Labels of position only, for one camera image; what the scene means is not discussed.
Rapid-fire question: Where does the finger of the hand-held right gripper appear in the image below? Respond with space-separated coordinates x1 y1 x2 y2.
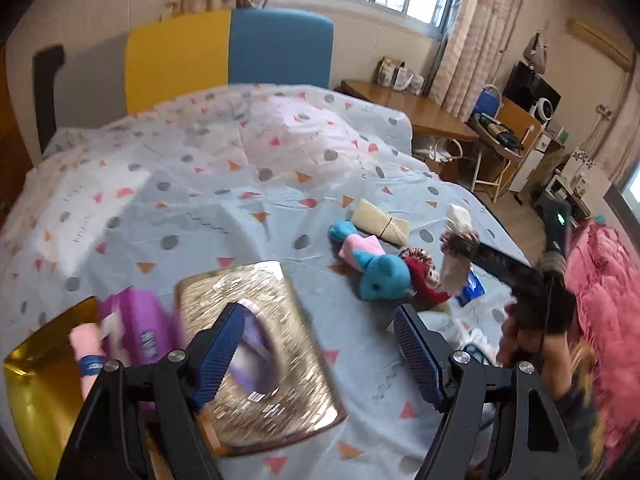
440 232 481 262

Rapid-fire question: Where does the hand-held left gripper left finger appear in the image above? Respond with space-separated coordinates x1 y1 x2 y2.
55 301 247 480

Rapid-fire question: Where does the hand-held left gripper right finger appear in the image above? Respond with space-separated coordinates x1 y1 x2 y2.
392 304 583 480

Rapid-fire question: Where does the white brown plush toy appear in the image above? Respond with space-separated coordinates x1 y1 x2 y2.
439 203 480 295

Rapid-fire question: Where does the gold embossed box lid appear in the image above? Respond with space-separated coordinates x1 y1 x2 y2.
173 260 349 459

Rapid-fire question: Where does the cream gauze roll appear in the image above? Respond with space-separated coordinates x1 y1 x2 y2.
349 198 412 244

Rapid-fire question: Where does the gold box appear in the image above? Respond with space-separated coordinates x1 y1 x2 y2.
2 296 107 480

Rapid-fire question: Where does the person's right forearm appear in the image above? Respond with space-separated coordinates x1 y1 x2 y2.
539 332 608 461

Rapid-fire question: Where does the person's right hand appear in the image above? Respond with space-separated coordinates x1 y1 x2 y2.
497 304 551 367

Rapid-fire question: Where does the white cloth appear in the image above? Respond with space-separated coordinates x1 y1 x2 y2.
422 310 502 363

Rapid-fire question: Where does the blue tissue pack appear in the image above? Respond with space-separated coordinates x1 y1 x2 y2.
456 266 487 307

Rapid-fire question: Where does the red hooded plush doll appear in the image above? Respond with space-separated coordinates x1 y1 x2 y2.
401 248 452 312

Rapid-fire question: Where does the blue plush toy pink shirt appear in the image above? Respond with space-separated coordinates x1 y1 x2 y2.
327 219 416 304

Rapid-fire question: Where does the pink quilt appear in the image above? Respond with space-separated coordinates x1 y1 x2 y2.
564 219 640 467

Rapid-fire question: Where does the purple tissue pack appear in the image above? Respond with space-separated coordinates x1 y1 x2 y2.
97 286 189 367

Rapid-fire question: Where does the white cabinet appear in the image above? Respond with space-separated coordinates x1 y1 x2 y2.
544 147 609 212

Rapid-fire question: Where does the wooden side table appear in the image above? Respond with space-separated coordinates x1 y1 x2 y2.
467 97 545 203

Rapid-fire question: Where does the pink roll with blue band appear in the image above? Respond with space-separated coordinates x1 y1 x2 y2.
70 323 109 392

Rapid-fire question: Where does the wooden desk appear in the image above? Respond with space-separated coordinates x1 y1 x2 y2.
340 79 482 144

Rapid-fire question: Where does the blue metal chair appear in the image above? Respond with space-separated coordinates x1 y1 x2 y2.
471 84 504 122

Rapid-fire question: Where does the white fan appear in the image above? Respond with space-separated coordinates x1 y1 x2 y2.
529 99 557 124

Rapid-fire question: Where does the white packet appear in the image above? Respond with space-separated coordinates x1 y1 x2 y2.
395 67 427 97

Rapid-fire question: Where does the printed bed sheet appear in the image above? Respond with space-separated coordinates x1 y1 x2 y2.
0 82 532 480

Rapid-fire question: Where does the black monitor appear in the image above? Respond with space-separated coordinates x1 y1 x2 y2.
501 60 562 112

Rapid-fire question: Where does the brown paper bag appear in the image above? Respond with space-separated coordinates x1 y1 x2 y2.
377 56 407 89

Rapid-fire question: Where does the hanging grey bag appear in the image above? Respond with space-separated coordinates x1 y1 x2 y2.
522 30 551 77

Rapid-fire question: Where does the blue headboard panel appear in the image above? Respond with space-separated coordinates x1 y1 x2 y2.
229 7 335 92

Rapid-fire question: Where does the yellow headboard panel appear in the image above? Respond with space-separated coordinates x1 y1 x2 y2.
125 8 232 116

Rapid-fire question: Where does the grey headboard panel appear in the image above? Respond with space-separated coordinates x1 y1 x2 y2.
51 32 130 138

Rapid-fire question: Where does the white chair frame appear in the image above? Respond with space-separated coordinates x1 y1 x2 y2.
424 136 467 167

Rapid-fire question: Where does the wall air conditioner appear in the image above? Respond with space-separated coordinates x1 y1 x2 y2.
565 17 634 69

